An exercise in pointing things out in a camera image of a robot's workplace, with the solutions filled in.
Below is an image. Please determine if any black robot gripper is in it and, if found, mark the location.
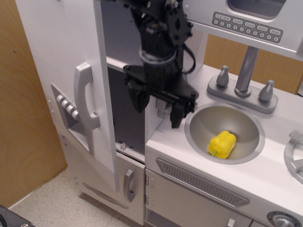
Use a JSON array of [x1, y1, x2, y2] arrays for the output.
[[123, 54, 198, 128]]

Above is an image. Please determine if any silver fridge door handle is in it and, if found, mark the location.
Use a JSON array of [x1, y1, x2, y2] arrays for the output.
[[73, 62, 100, 156]]

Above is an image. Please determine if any white fridge door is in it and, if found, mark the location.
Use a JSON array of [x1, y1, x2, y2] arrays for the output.
[[14, 0, 121, 192]]

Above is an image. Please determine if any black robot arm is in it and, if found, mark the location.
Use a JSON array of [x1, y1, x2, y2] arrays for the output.
[[122, 0, 199, 128]]

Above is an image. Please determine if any white magnetic door catch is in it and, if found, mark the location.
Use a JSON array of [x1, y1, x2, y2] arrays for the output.
[[116, 141, 134, 151]]

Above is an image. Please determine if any silver round sink bowl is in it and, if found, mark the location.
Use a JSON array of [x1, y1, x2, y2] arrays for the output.
[[185, 104, 265, 165]]

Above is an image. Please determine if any yellow toy bell pepper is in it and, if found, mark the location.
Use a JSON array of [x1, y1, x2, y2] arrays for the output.
[[208, 131, 237, 159]]

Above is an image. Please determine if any silver ice water dispenser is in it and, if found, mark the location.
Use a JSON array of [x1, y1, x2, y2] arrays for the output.
[[51, 84, 94, 156]]

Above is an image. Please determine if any white toy kitchen cabinet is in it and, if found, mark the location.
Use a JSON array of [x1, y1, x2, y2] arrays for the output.
[[100, 0, 303, 227]]

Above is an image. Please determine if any silver toy faucet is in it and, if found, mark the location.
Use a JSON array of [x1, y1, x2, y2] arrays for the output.
[[207, 46, 278, 114]]

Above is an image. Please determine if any white lower freezer door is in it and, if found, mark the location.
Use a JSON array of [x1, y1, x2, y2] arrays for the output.
[[59, 135, 145, 225]]

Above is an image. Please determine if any silver vent grille panel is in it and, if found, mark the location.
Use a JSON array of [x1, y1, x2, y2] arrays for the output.
[[156, 158, 250, 207]]

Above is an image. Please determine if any brown cardboard backing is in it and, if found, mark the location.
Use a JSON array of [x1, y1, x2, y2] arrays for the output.
[[204, 35, 303, 94]]

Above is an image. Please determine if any brown wooden board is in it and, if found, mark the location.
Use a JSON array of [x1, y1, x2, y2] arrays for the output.
[[0, 0, 67, 207]]

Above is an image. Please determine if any toy microwave with keypad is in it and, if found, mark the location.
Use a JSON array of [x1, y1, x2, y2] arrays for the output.
[[183, 0, 303, 61]]

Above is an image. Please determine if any silver stove burner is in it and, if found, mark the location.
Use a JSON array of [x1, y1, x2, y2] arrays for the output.
[[284, 130, 303, 184]]

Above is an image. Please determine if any silver oven knob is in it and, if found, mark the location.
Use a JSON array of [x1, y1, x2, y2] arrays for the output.
[[267, 211, 302, 227]]

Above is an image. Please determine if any black case corner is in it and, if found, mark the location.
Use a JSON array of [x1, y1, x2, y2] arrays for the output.
[[0, 205, 35, 227]]

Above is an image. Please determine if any grey toy wall phone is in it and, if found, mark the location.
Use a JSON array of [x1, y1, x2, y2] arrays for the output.
[[156, 98, 172, 119]]

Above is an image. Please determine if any silver lower door handle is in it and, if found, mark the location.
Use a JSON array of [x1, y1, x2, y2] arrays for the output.
[[123, 169, 135, 202]]

